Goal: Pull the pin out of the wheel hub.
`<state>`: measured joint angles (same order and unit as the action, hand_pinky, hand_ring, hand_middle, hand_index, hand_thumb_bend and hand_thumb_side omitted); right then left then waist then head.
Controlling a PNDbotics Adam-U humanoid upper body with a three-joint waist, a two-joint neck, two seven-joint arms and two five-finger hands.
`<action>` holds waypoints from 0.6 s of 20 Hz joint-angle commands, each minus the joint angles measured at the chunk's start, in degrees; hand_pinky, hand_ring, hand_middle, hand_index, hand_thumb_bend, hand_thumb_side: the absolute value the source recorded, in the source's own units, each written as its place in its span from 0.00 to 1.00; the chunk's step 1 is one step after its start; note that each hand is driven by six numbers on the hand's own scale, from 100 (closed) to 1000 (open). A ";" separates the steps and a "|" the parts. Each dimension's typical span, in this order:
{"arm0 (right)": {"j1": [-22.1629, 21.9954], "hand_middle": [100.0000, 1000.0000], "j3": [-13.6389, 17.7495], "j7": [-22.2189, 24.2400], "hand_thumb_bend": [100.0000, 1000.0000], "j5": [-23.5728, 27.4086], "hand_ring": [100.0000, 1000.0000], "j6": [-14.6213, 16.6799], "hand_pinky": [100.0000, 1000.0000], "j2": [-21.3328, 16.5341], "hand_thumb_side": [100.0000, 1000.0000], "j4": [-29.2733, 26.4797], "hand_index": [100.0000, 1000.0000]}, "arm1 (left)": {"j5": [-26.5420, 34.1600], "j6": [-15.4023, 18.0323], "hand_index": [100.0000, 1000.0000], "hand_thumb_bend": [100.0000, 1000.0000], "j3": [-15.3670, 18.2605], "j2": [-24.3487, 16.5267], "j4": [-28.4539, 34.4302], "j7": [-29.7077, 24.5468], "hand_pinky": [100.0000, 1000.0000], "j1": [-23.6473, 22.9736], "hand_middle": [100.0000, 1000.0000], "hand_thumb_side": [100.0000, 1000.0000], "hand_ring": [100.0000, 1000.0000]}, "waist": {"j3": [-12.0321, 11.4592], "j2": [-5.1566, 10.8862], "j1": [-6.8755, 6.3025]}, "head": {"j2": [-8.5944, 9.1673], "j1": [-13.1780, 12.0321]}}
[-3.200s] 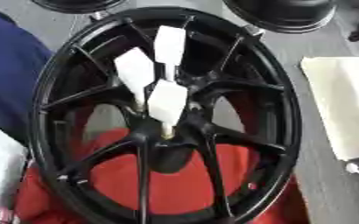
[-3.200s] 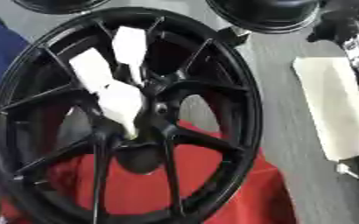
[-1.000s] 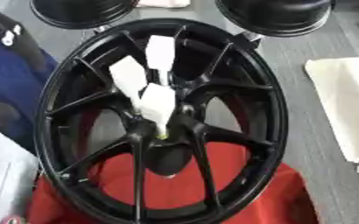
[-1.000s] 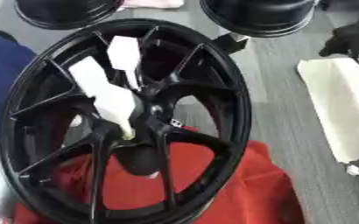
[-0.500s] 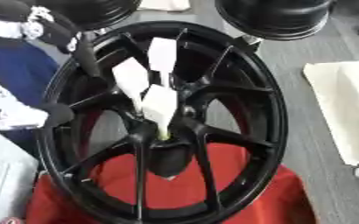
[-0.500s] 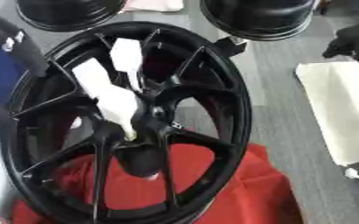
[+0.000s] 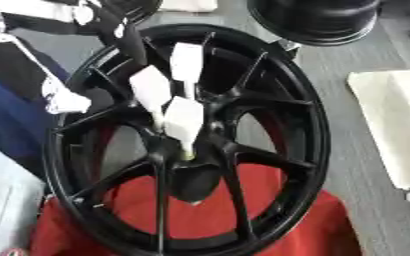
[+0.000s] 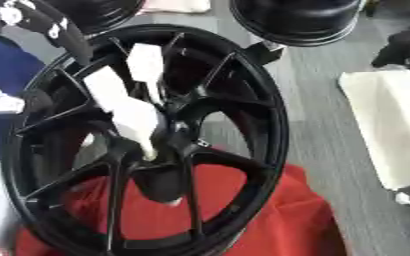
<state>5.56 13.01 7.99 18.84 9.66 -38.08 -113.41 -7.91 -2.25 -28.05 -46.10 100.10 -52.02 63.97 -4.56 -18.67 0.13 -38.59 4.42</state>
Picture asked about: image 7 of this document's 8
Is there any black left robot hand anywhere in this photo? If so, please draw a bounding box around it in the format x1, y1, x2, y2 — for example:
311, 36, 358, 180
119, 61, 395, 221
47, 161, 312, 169
80, 1, 153, 68

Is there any pale flat board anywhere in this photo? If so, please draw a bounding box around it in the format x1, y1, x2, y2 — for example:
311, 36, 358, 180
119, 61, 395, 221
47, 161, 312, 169
0, 139, 48, 256

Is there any white bag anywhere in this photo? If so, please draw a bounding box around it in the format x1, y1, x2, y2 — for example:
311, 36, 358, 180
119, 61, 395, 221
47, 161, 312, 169
157, 0, 221, 13

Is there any white cloth sheet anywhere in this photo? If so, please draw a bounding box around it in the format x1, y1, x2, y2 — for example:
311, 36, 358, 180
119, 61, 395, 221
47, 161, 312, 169
346, 69, 410, 192

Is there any dark blue fabric object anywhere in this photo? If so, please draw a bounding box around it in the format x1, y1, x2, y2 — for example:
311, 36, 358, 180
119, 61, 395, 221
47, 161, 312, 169
0, 41, 74, 178

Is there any white pin with thin stem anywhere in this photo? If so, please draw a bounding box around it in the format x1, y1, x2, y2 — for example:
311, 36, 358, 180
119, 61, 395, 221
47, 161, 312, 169
161, 95, 207, 161
168, 41, 207, 100
126, 65, 176, 130

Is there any black spoked wheel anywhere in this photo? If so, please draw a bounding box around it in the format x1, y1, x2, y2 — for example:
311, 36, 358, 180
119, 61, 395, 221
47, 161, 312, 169
40, 23, 333, 256

